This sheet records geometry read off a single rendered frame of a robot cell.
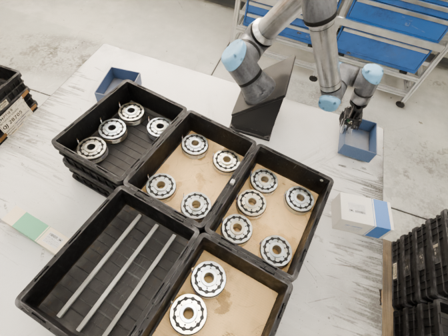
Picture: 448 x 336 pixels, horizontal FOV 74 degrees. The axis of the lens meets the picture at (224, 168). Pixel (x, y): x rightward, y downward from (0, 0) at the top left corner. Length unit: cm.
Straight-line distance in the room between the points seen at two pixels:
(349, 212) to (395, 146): 166
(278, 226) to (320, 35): 62
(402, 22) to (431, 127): 97
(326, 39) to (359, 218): 65
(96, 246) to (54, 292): 16
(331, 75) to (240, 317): 82
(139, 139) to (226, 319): 72
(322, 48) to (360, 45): 183
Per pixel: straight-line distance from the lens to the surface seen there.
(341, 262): 124
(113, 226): 103
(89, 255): 102
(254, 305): 96
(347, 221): 122
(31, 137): 152
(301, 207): 107
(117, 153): 119
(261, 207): 103
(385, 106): 314
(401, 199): 252
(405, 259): 193
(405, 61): 298
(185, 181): 108
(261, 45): 129
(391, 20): 279
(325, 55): 106
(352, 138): 157
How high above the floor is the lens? 176
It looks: 55 degrees down
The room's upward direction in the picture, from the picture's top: 11 degrees clockwise
